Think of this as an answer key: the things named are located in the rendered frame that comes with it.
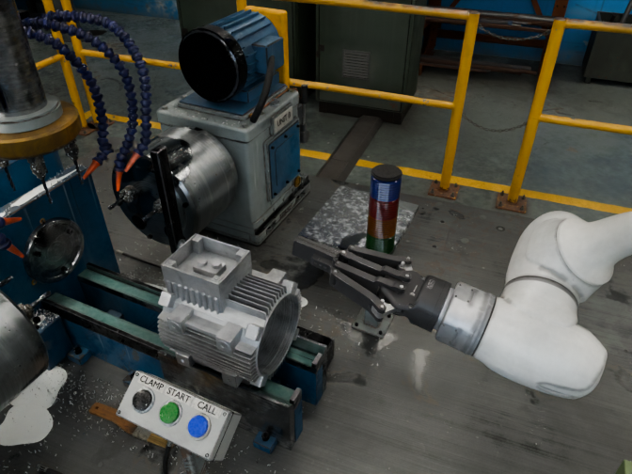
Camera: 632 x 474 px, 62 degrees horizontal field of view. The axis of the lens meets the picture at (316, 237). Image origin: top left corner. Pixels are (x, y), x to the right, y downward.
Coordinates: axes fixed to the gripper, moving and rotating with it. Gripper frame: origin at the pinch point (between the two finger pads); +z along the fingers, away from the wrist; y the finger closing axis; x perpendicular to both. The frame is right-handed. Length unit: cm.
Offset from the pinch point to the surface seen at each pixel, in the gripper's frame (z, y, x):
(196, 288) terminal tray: 18.3, 5.0, 13.9
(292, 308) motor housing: 5.4, -7.5, 23.0
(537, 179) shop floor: -45, -266, 118
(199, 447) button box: 2.6, 26.0, 18.2
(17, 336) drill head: 39, 24, 20
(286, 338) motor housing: 4.5, -4.5, 28.3
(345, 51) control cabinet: 109, -297, 89
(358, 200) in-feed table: 12, -61, 33
